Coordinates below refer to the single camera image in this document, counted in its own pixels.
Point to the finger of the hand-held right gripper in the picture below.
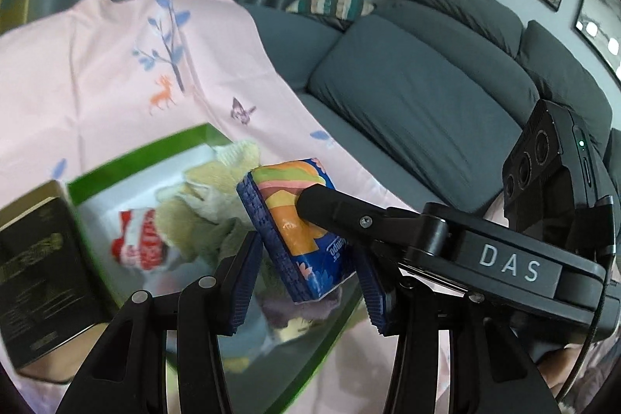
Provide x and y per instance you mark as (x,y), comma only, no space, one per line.
(339,205)
(271,249)

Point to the green cardboard box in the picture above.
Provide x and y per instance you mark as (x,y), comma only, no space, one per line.
(145,152)

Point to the grey sofa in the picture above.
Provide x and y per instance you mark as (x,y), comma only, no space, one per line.
(412,94)

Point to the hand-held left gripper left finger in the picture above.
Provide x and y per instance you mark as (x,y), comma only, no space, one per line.
(242,288)

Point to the black and gold tin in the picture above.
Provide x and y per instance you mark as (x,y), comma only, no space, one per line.
(43,278)

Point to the beige fluffy cloth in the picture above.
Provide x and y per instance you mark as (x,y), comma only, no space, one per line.
(203,210)

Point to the pink printed sheet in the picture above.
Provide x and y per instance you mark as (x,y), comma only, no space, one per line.
(97,55)

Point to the striped cushion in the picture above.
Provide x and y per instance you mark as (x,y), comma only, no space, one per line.
(334,6)

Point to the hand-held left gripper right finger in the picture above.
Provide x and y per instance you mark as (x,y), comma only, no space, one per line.
(376,302)

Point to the colourful tissue pack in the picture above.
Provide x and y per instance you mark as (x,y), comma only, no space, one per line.
(281,195)

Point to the red and white cloth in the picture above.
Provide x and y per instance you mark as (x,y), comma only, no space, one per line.
(140,239)

